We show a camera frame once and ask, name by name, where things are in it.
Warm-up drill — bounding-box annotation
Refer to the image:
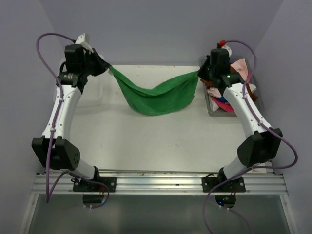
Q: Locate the green towel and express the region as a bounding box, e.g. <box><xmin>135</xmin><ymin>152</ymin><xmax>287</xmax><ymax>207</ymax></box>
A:
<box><xmin>109</xmin><ymin>66</ymin><xmax>199</xmax><ymax>116</ymax></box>

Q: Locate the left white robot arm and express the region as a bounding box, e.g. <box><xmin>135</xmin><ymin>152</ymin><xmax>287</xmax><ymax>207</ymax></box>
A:
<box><xmin>32</xmin><ymin>43</ymin><xmax>110</xmax><ymax>192</ymax></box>

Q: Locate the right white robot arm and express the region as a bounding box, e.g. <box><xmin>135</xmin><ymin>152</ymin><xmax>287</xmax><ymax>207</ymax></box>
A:
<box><xmin>197</xmin><ymin>48</ymin><xmax>282</xmax><ymax>192</ymax></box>

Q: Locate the brown towel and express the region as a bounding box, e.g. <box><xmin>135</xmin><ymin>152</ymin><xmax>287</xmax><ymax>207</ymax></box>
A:
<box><xmin>200</xmin><ymin>67</ymin><xmax>258</xmax><ymax>102</ymax></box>

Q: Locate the light pink towel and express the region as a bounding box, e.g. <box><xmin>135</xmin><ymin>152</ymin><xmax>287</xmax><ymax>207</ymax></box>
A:
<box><xmin>207</xmin><ymin>58</ymin><xmax>248</xmax><ymax>98</ymax></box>

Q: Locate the blue towel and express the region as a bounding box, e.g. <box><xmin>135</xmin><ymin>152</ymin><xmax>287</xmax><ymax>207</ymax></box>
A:
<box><xmin>218</xmin><ymin>97</ymin><xmax>227</xmax><ymax>102</ymax></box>

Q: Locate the white plastic basket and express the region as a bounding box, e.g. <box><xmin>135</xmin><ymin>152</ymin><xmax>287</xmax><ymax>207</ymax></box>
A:
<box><xmin>53</xmin><ymin>57</ymin><xmax>105</xmax><ymax>108</ymax></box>

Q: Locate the magenta towel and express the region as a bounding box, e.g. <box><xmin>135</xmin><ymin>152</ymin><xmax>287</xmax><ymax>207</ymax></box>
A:
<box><xmin>211</xmin><ymin>73</ymin><xmax>252</xmax><ymax>113</ymax></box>

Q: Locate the white towel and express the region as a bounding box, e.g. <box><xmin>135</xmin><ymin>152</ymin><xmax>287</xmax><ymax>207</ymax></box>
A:
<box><xmin>209</xmin><ymin>84</ymin><xmax>258</xmax><ymax>113</ymax></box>

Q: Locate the grey plastic tray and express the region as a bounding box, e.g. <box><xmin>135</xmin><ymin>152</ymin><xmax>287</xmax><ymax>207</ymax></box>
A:
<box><xmin>203</xmin><ymin>56</ymin><xmax>264</xmax><ymax>117</ymax></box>

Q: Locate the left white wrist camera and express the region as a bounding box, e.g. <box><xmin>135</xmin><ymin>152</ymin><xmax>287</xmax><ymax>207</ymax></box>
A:
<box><xmin>75</xmin><ymin>33</ymin><xmax>93</xmax><ymax>52</ymax></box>

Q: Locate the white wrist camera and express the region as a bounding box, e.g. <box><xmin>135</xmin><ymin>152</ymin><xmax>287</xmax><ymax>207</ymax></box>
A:
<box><xmin>217</xmin><ymin>40</ymin><xmax>232</xmax><ymax>56</ymax></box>
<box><xmin>75</xmin><ymin>33</ymin><xmax>93</xmax><ymax>52</ymax></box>

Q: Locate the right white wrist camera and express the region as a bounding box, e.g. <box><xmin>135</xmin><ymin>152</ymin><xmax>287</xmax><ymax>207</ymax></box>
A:
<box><xmin>217</xmin><ymin>40</ymin><xmax>232</xmax><ymax>56</ymax></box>

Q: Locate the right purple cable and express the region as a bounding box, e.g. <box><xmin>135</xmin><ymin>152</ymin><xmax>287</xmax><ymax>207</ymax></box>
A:
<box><xmin>203</xmin><ymin>40</ymin><xmax>298</xmax><ymax>234</ymax></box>

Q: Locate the purple cable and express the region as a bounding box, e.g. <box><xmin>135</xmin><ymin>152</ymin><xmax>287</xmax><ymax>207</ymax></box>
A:
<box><xmin>203</xmin><ymin>40</ymin><xmax>298</xmax><ymax>234</ymax></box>
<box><xmin>36</xmin><ymin>33</ymin><xmax>110</xmax><ymax>209</ymax></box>

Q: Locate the aluminium mounting rail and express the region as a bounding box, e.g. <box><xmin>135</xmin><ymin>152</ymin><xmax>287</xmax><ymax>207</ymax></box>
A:
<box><xmin>33</xmin><ymin>169</ymin><xmax>290</xmax><ymax>195</ymax></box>

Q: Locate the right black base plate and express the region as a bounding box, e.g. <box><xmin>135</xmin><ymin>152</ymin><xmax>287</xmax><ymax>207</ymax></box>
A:
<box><xmin>201</xmin><ymin>176</ymin><xmax>246</xmax><ymax>193</ymax></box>

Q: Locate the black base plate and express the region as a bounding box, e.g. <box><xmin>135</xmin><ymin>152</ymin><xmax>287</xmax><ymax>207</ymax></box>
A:
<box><xmin>201</xmin><ymin>176</ymin><xmax>246</xmax><ymax>193</ymax></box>
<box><xmin>71</xmin><ymin>177</ymin><xmax>117</xmax><ymax>193</ymax></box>

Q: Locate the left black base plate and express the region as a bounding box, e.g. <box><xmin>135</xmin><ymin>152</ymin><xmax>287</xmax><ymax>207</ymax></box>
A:
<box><xmin>71</xmin><ymin>177</ymin><xmax>117</xmax><ymax>193</ymax></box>

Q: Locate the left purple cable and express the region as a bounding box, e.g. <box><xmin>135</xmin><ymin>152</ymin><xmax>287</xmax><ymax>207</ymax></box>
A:
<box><xmin>36</xmin><ymin>33</ymin><xmax>110</xmax><ymax>209</ymax></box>

